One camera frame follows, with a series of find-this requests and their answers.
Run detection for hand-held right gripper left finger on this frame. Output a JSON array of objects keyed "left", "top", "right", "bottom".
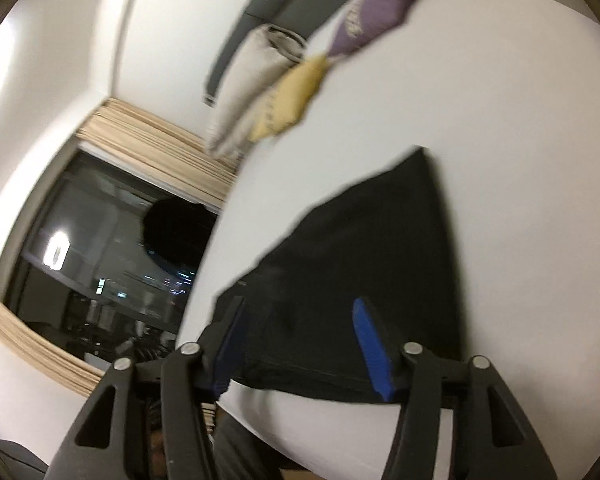
[{"left": 45, "top": 297, "right": 247, "bottom": 480}]

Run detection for folded beige duvet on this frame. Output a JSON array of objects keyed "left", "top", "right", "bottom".
[{"left": 205, "top": 24, "right": 309, "bottom": 158}]

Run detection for black pants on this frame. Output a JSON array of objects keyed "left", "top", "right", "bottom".
[{"left": 200, "top": 146, "right": 469, "bottom": 406}]

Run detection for purple cushion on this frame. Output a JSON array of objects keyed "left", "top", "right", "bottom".
[{"left": 325, "top": 0, "right": 427, "bottom": 59}]

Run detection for person's grey clothing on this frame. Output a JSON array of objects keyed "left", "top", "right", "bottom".
[{"left": 211, "top": 404, "right": 287, "bottom": 480}]

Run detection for dark window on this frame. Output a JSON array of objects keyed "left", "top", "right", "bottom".
[{"left": 4, "top": 142, "right": 222, "bottom": 377}]

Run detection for bed with white sheet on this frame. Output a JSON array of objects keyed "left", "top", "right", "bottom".
[{"left": 177, "top": 0, "right": 600, "bottom": 478}]

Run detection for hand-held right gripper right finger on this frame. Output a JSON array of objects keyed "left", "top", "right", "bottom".
[{"left": 352, "top": 297, "right": 558, "bottom": 480}]

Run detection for grey padded headboard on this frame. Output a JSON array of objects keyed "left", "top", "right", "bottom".
[{"left": 202, "top": 0, "right": 433, "bottom": 107}]

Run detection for dark clothing heap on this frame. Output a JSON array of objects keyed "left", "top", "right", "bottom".
[{"left": 142, "top": 199, "right": 219, "bottom": 267}]

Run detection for yellow cushion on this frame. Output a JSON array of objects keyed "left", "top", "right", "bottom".
[{"left": 247, "top": 55, "right": 332, "bottom": 143}]

